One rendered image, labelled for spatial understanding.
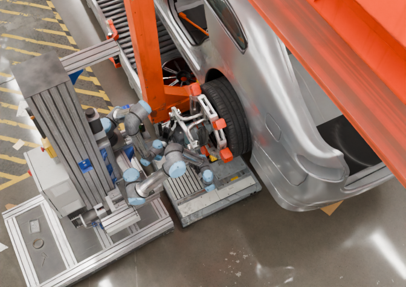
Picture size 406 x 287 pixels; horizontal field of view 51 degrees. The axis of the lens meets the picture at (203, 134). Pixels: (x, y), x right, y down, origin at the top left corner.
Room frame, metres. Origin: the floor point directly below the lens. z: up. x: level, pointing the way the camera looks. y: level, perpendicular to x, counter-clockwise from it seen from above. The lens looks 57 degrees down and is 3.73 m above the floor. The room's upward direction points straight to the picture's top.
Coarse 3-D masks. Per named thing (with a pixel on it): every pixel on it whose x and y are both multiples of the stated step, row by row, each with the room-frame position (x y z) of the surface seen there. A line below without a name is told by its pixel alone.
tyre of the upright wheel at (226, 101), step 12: (204, 84) 2.16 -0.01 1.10; (216, 84) 2.12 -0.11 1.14; (228, 84) 2.11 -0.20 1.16; (216, 96) 1.97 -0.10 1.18; (228, 96) 1.97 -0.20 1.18; (216, 108) 1.91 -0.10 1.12; (228, 108) 1.88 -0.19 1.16; (240, 108) 1.89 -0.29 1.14; (228, 120) 1.79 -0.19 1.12; (240, 120) 1.81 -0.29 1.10; (228, 132) 1.73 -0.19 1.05; (240, 132) 1.75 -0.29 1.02; (228, 144) 1.71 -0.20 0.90; (240, 144) 1.70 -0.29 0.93
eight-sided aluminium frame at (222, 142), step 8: (192, 96) 2.10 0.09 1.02; (200, 96) 2.02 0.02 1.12; (192, 104) 2.12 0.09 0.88; (200, 104) 1.97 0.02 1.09; (208, 104) 1.94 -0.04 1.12; (192, 112) 2.12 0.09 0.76; (208, 112) 1.86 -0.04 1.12; (216, 136) 1.72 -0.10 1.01; (224, 136) 1.73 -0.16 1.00; (224, 144) 1.69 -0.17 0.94; (208, 152) 1.82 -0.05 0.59; (216, 152) 1.79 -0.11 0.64
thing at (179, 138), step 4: (196, 120) 2.27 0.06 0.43; (176, 128) 2.19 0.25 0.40; (180, 128) 2.19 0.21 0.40; (176, 132) 2.15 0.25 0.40; (180, 132) 2.15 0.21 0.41; (176, 136) 2.11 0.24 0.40; (180, 136) 2.11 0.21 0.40; (176, 140) 2.08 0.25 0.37; (180, 140) 2.06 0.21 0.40; (196, 140) 2.26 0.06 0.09; (184, 144) 2.06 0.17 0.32
